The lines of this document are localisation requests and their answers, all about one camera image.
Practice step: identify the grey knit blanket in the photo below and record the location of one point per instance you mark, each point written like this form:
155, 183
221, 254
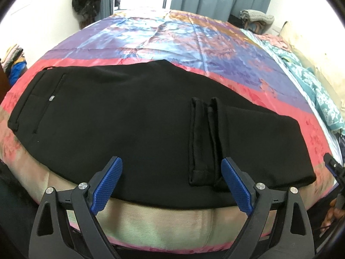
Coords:
256, 15

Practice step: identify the multicoloured floral satin blanket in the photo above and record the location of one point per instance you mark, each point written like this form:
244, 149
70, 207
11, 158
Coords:
188, 45

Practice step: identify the cream pillow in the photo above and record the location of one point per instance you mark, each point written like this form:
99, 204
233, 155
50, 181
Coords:
315, 56

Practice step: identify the dark wooden furniture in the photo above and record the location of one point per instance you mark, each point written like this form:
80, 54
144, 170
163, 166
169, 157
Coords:
4, 82

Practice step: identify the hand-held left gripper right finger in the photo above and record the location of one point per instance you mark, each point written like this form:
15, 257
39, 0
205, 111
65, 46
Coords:
238, 186

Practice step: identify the pink cloth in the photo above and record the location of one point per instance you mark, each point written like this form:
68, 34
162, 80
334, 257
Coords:
273, 41

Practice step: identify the teal floral blanket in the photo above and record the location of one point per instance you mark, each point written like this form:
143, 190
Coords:
320, 97

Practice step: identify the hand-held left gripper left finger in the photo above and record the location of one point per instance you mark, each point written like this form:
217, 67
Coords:
106, 186

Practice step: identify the striped bedsheet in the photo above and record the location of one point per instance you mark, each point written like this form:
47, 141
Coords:
338, 144

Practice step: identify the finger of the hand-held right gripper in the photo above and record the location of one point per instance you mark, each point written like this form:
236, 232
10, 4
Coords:
335, 167

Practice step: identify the person's right hand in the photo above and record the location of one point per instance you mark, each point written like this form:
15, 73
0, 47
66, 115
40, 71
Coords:
334, 213

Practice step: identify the black pants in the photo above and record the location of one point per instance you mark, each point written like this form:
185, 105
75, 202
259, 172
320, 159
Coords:
134, 113

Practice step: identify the brown hanging bag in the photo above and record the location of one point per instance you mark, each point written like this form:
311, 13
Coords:
89, 16

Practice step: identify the pile of colourful clothes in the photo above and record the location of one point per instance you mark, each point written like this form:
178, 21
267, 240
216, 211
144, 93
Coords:
14, 64

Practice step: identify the chair with clothes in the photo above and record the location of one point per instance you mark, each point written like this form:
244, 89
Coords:
256, 27

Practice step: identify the small teal floral pillow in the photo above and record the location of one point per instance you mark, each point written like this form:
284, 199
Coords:
283, 52

